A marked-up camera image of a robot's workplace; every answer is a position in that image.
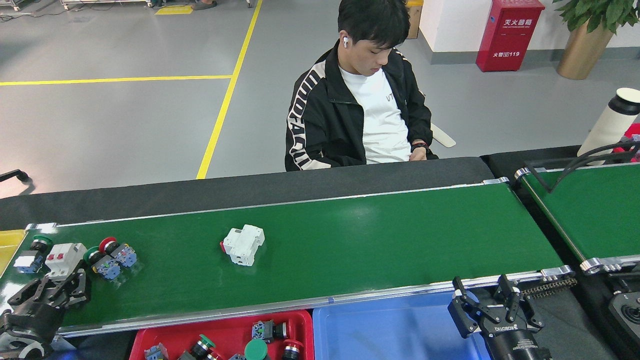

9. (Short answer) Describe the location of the yellow plastic bin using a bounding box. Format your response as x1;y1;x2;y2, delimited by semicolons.
0;229;27;276

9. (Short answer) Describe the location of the brown cardboard box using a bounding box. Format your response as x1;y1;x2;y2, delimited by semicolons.
405;0;424;40

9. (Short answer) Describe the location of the green leafy plant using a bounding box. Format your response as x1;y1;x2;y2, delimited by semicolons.
552;0;640;35

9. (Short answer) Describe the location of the green feeder conveyor belt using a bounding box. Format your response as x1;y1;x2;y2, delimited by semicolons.
514;161;640;276

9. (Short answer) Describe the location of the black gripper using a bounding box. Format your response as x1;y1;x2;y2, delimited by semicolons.
447;274;551;360
0;269;92;346

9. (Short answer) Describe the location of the grey chair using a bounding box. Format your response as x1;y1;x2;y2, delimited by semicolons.
431;122;457;149

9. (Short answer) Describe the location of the white circuit breaker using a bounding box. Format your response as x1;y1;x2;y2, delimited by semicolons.
219;224;266;267
44;242;88;281

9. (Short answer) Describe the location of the person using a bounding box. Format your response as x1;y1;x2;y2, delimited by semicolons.
284;0;440;172

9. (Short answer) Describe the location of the black cable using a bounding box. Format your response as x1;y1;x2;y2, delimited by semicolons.
524;139;640;194

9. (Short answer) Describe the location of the gold plant pot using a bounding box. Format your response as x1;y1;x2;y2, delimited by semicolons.
556;20;615;81

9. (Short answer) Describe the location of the red plastic tray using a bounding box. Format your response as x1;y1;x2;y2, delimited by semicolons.
128;310;315;360

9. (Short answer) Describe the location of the black joystick controller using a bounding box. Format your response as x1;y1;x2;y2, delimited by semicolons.
608;291;640;346

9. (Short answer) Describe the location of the blue plastic tray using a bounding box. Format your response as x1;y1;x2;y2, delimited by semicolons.
312;291;493;360

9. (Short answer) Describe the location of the red plastic bin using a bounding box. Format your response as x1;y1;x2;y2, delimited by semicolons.
612;122;640;163

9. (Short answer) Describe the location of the silver ring push button switch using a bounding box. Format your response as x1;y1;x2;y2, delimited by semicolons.
251;319;290;342

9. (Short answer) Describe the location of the white bottle with black cap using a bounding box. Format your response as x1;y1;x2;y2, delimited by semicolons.
577;87;640;166

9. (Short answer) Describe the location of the long green conveyor belt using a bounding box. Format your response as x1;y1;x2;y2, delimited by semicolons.
0;177;576;338

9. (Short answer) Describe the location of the red fire extinguisher box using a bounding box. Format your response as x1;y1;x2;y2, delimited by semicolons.
475;0;546;73

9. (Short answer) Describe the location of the black drive chain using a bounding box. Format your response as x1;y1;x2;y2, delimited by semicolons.
520;277;578;300

